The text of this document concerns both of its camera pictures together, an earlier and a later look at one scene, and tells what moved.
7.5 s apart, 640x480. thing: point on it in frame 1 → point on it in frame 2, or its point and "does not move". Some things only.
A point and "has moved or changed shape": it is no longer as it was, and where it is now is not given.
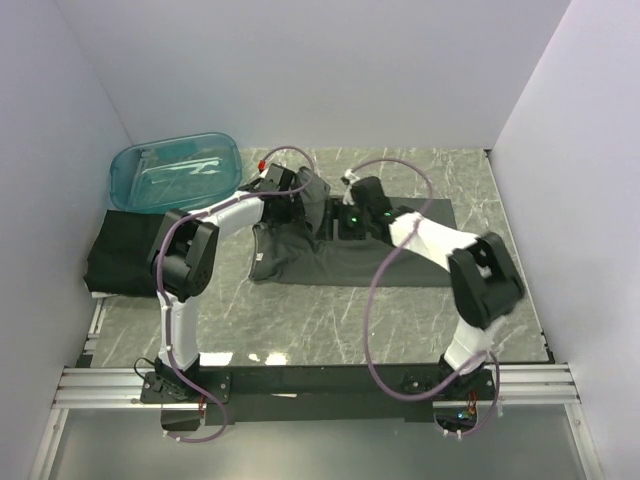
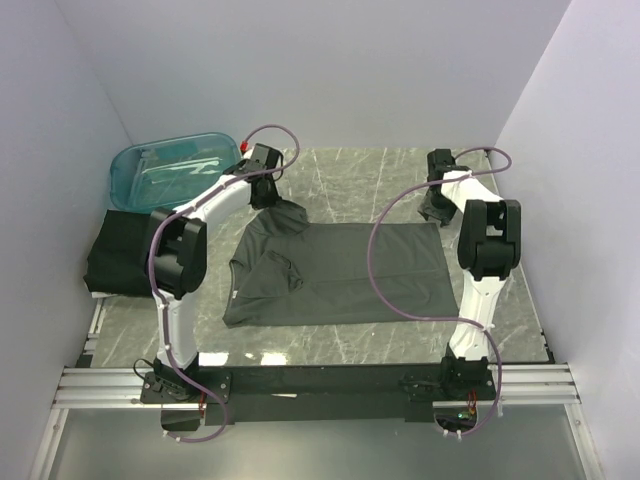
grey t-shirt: x=314 y=254 has moved or changed shape
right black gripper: x=336 y=210 → x=442 y=215
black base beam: x=316 y=393 does not move
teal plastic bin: x=175 y=174 does not move
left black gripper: x=294 y=210 → x=272 y=199
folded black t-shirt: x=120 y=258 does not move
